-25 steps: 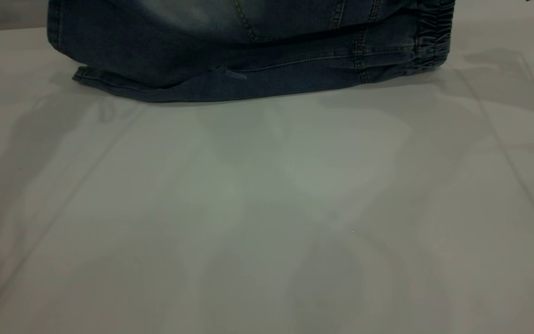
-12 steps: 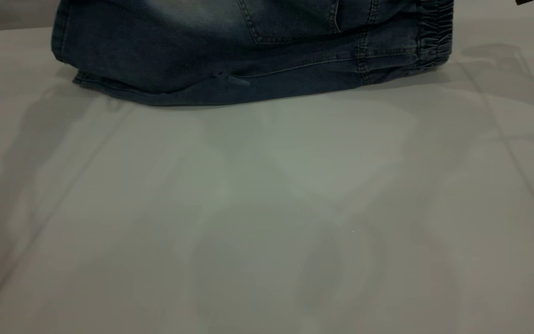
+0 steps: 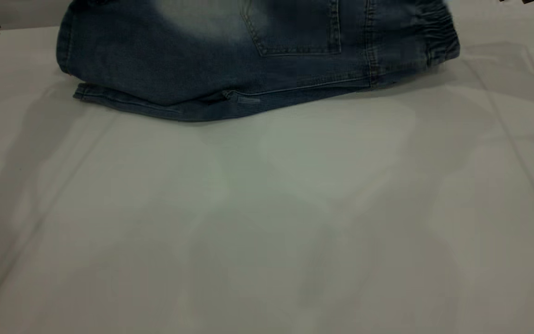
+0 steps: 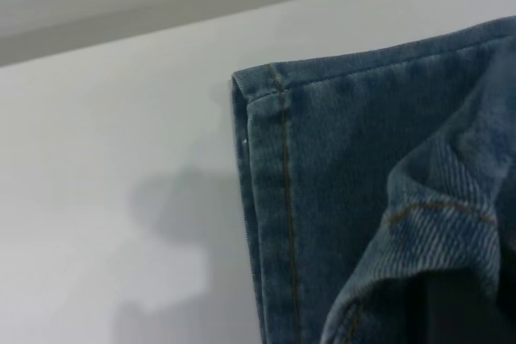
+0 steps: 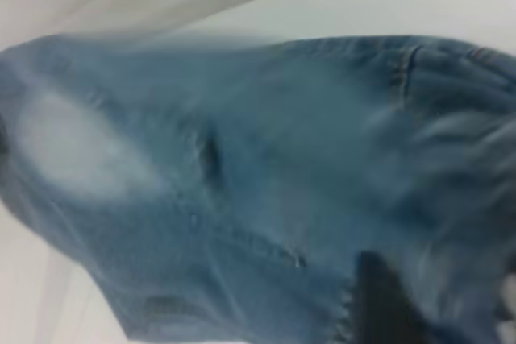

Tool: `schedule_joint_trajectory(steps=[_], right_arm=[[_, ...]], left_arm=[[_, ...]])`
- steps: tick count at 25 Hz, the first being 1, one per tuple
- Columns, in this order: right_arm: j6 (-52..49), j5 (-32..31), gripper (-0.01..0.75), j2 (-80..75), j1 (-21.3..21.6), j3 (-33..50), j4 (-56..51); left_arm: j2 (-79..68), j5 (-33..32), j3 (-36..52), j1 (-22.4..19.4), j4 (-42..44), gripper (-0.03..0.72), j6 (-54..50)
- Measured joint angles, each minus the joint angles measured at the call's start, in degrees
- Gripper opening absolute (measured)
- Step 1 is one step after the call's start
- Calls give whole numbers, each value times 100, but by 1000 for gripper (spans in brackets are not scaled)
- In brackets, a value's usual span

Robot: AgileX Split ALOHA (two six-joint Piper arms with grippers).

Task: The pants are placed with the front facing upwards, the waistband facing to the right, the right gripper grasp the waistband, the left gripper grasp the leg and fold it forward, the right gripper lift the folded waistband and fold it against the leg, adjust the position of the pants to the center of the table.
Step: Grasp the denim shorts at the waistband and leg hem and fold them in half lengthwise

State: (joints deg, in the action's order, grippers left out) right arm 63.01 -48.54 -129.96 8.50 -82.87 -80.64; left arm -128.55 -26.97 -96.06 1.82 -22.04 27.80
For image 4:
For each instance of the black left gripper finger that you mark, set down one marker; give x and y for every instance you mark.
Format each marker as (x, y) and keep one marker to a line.
(459, 316)

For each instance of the blue denim pants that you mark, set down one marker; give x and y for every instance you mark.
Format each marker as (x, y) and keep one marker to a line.
(342, 158)

